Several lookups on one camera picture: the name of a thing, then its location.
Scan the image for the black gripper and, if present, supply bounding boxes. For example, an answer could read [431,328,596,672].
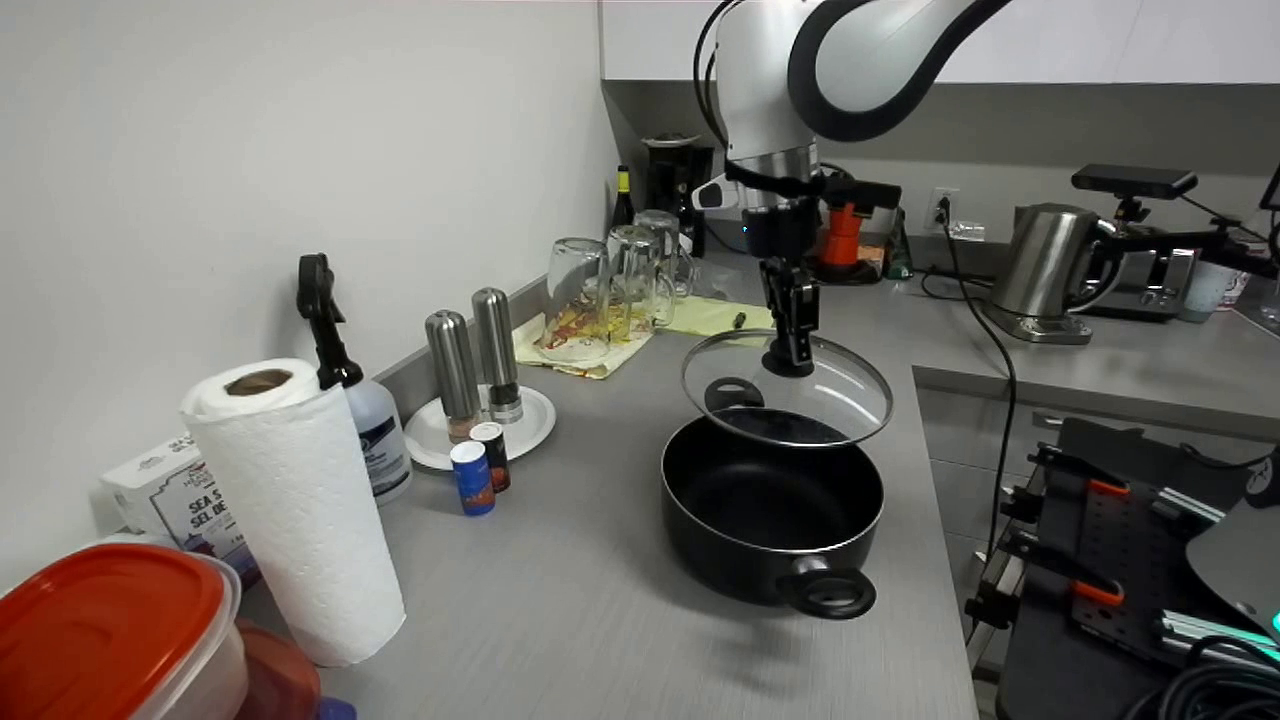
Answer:
[739,193,822,380]

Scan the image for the glass pot lid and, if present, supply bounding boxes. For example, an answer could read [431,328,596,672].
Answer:
[677,328,901,456]

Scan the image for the black cooking pot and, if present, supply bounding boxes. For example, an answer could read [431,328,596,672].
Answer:
[654,409,890,623]

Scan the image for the plastic container red lid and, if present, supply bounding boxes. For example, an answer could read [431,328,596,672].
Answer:
[0,535,254,720]

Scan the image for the pale green cloth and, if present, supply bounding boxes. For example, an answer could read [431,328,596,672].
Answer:
[654,287,780,342]

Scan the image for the red and black appliance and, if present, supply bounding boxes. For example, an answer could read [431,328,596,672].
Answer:
[811,165,906,284]

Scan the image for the clear drinking glass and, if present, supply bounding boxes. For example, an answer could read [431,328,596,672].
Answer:
[605,220,669,320]
[633,202,697,299]
[545,233,610,320]

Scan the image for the black coffee maker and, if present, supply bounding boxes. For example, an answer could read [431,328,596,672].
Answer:
[636,129,720,261]

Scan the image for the dark glass bottle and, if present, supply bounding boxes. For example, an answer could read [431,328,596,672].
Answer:
[609,158,638,236]

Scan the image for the yellow patterned cloth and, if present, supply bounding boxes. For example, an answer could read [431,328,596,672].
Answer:
[509,299,658,386]

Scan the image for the stainless steel kettle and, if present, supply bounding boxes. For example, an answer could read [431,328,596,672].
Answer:
[985,201,1127,347]

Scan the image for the white round plate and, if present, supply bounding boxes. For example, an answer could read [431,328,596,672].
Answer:
[400,385,565,476]

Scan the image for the tall steel grinder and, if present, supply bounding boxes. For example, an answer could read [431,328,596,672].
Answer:
[469,284,529,429]

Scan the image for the small brown spice bottle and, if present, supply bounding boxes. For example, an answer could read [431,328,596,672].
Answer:
[472,419,516,501]

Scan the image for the short steel grinder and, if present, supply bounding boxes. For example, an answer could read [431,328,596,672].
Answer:
[421,303,483,445]

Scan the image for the small bottle blue cap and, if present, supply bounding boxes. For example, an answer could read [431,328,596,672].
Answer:
[443,435,500,518]

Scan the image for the black equipment stand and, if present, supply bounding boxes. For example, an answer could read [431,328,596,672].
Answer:
[958,409,1280,720]

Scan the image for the spray bottle with black trigger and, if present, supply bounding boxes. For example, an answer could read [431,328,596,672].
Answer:
[291,248,421,504]

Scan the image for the white paper towel roll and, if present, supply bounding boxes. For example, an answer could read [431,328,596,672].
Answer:
[176,352,412,672]

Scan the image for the white cardboard box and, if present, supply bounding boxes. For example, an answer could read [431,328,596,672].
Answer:
[90,429,263,591]

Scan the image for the white wall outlet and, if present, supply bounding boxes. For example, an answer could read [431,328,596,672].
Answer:
[927,183,991,248]

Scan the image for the black power cable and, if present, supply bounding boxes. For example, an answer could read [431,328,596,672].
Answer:
[937,194,1023,571]

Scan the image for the black camera on stand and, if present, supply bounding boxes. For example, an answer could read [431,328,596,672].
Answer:
[1066,158,1204,226]

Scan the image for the coiled black cables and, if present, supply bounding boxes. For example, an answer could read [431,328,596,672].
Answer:
[1115,635,1280,720]

